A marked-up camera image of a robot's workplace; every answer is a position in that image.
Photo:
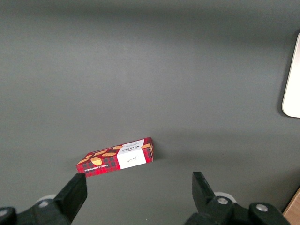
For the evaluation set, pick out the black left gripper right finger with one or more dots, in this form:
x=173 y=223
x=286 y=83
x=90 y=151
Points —
x=206 y=201

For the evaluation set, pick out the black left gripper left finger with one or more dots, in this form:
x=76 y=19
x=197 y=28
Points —
x=65 y=201

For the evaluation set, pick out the red tartan shortbread box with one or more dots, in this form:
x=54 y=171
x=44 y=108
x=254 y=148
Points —
x=105 y=161

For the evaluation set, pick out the white plastic tray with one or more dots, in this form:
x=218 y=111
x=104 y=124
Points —
x=294 y=93

